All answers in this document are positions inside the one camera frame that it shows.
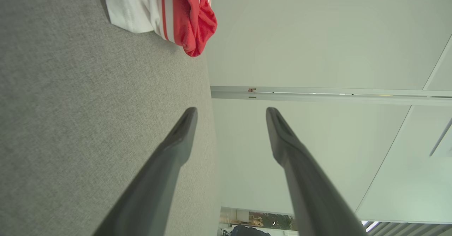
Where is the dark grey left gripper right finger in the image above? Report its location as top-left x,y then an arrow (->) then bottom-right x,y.
266,107 -> 368,236

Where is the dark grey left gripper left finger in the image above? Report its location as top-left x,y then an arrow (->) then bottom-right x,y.
93,107 -> 198,236

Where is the red white jersey shirt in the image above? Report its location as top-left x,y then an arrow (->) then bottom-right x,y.
104,0 -> 218,58

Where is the bright ceiling light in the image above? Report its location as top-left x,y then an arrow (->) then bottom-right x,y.
361,221 -> 381,233

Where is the grey fabric sofa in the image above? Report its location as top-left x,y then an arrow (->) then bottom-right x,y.
0,0 -> 223,236

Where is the white ceiling fixture strip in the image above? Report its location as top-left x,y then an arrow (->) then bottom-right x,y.
429,118 -> 452,158

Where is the grey partition post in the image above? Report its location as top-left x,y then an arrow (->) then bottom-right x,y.
210,85 -> 452,106

